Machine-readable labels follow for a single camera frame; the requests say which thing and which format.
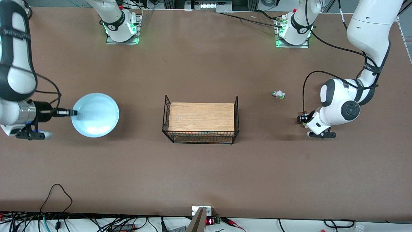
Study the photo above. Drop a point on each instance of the green push button switch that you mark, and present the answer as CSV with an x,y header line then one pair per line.
x,y
278,94

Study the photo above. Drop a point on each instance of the aluminium frame rail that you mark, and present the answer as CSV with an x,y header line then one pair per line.
x,y
207,4

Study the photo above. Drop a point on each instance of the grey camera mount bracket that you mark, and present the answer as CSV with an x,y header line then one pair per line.
x,y
198,222

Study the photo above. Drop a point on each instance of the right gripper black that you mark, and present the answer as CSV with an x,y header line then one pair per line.
x,y
42,111

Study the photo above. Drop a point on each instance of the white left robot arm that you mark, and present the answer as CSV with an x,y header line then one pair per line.
x,y
370,32

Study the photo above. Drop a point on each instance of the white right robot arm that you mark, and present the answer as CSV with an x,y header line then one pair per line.
x,y
16,80

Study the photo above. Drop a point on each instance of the black power adapter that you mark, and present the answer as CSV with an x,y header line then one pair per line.
x,y
124,228

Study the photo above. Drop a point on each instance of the red digit display module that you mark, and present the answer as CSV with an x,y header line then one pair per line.
x,y
210,221

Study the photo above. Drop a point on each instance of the light blue round plate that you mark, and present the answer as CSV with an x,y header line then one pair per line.
x,y
96,116

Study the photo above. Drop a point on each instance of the red and black clip leads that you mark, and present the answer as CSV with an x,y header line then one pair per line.
x,y
233,223

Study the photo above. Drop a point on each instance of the aluminium corner profile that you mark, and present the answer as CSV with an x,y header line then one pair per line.
x,y
400,13

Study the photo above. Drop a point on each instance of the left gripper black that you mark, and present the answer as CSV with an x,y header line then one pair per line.
x,y
302,118

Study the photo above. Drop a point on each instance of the light wooden board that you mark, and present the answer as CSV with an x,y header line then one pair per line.
x,y
201,117

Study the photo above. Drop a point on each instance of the red push button switch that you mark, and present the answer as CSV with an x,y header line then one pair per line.
x,y
305,112

